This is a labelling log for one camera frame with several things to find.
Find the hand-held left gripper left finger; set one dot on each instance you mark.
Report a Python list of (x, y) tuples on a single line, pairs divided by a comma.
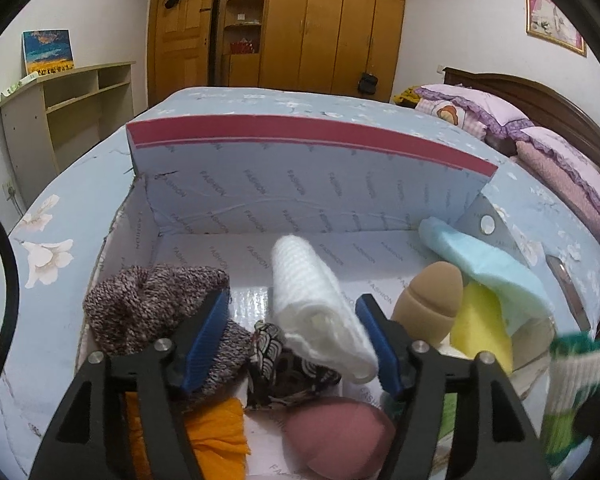
[(207, 330)]

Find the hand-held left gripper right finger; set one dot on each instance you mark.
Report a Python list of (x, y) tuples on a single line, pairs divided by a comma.
[(381, 342)]

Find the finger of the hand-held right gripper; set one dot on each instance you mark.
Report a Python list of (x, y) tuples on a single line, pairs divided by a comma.
[(592, 417)]

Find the green and white sock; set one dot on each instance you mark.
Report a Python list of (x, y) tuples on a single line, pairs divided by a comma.
[(570, 385), (450, 412)]

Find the tan makeup sponge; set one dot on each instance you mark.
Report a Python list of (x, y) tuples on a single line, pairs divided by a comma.
[(430, 295)]

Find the brown knitted sock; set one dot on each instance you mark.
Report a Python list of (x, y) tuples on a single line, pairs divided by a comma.
[(130, 305)]

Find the black and white patterned cloth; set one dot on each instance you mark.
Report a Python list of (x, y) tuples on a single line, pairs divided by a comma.
[(280, 375)]

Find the white waffle cloth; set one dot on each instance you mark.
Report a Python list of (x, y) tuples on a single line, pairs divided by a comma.
[(305, 300)]

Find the pink makeup sponge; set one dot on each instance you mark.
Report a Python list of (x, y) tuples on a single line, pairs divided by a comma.
[(340, 435)]

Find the light blue cloth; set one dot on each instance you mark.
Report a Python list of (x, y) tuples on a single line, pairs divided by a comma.
[(485, 265)]

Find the white cardboard storage box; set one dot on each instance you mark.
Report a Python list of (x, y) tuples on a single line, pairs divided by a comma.
[(280, 185)]

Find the orange cloth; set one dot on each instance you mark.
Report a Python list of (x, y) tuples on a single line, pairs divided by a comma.
[(215, 430)]

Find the yellow sponge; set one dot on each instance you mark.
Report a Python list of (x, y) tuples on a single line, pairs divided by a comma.
[(480, 325)]

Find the bed with floral blue sheet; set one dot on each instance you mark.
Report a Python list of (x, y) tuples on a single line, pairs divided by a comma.
[(330, 110)]

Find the yellow plush toy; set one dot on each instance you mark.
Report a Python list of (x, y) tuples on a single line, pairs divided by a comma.
[(407, 96)]

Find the purple frilled pillow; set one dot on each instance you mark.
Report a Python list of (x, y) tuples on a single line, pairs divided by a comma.
[(470, 110), (575, 160)]

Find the small black bag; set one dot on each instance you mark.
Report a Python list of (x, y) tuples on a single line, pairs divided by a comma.
[(367, 84)]

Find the beige shelf unit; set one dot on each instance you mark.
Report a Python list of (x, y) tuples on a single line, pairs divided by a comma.
[(30, 120)]

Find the wooden door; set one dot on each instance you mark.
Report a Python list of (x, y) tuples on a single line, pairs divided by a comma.
[(185, 50)]

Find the red ornament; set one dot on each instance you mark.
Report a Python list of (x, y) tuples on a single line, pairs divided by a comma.
[(242, 47)]

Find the dark wooden headboard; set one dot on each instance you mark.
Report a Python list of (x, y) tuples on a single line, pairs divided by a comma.
[(555, 100)]

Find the green and white booklet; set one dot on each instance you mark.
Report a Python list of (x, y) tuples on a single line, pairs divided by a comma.
[(17, 85)]

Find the blue and yellow painting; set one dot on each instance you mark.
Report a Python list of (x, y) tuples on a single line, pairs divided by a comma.
[(48, 52)]

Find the wooden wardrobe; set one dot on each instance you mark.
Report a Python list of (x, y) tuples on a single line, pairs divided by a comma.
[(320, 25)]

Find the wall socket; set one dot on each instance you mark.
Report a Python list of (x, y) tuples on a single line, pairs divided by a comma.
[(10, 190)]

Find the framed wall picture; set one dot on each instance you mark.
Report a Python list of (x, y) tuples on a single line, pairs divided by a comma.
[(555, 15)]

